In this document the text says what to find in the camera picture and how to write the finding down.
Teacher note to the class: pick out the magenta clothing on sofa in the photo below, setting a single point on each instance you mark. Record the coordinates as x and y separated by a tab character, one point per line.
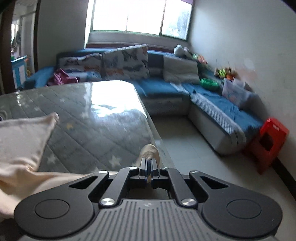
60	77

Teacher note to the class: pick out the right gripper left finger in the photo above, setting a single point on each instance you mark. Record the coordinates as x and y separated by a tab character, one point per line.
139	180

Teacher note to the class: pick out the red plastic stool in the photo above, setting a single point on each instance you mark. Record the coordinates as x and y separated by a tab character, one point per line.
268	143

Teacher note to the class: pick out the blue corner sofa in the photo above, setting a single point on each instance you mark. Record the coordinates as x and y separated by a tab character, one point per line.
224	126

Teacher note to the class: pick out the colourful plush toys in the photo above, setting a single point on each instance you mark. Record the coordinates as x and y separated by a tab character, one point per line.
225	73

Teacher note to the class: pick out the green plastic bowl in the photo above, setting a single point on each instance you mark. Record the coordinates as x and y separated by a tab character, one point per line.
209	84

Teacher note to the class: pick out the white plush toy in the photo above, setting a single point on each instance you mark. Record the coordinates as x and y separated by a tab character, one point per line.
181	52

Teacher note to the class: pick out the blue white cabinet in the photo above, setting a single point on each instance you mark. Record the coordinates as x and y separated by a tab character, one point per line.
19	69

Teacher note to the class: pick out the small butterfly print cushion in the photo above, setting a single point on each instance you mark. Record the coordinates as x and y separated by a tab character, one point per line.
89	62

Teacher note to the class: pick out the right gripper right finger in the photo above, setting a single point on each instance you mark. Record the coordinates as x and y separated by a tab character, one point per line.
159	177

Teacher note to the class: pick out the cream knit garment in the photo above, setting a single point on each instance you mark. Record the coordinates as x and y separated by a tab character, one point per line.
22	146

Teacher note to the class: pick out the large butterfly print cushion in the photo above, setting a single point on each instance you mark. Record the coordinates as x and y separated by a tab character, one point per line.
129	63

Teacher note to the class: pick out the grey plain cushion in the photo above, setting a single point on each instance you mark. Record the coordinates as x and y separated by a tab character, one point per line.
178	70

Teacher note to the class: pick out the grey quilted star tablecloth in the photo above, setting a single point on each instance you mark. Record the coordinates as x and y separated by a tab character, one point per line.
102	125

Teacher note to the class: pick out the clear plastic storage box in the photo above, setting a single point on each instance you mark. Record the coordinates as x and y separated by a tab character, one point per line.
236	94

